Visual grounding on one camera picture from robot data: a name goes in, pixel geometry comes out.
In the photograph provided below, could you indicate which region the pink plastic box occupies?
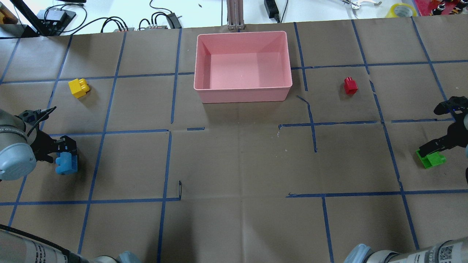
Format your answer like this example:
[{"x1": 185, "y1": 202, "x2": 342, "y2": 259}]
[{"x1": 193, "y1": 31, "x2": 293, "y2": 103}]

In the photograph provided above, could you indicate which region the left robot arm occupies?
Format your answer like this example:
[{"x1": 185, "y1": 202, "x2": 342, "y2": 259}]
[{"x1": 0, "y1": 107, "x2": 79, "y2": 181}]

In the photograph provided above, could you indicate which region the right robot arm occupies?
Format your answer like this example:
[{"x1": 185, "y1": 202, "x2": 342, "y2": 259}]
[{"x1": 417, "y1": 113, "x2": 468, "y2": 159}]

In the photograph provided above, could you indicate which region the yellow toy block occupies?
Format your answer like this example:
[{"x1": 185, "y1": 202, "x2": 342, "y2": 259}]
[{"x1": 68, "y1": 78, "x2": 90, "y2": 99}]

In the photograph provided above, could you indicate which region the yellow tape roll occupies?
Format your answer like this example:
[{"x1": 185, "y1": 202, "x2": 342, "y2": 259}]
[{"x1": 385, "y1": 2, "x2": 418, "y2": 18}]

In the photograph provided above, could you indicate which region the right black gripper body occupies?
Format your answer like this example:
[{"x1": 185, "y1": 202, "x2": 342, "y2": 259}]
[{"x1": 444, "y1": 122, "x2": 467, "y2": 149}]

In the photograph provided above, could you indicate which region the red toy block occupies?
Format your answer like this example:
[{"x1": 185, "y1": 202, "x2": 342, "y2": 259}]
[{"x1": 344, "y1": 77, "x2": 358, "y2": 95}]

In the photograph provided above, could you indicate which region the aluminium profile post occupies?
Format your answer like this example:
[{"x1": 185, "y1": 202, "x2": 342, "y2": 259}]
[{"x1": 227, "y1": 0, "x2": 245, "y2": 30}]

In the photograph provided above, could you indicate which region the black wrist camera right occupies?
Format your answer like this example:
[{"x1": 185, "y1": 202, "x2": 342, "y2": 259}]
[{"x1": 433, "y1": 96, "x2": 468, "y2": 115}]

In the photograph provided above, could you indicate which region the blue toy block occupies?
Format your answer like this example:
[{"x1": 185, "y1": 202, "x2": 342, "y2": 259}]
[{"x1": 55, "y1": 152, "x2": 78, "y2": 175}]

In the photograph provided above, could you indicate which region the green toy block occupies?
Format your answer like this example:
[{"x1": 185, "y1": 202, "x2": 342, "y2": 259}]
[{"x1": 416, "y1": 149, "x2": 447, "y2": 169}]

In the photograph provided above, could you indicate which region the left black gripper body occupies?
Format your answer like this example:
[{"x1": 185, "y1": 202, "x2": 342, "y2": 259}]
[{"x1": 30, "y1": 130, "x2": 57, "y2": 163}]

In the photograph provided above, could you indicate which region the black power adapter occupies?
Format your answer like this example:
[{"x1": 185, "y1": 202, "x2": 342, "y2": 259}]
[{"x1": 264, "y1": 0, "x2": 280, "y2": 22}]

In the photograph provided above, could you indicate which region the black cable bundle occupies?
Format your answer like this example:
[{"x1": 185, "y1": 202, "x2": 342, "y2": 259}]
[{"x1": 66, "y1": 0, "x2": 183, "y2": 33}]

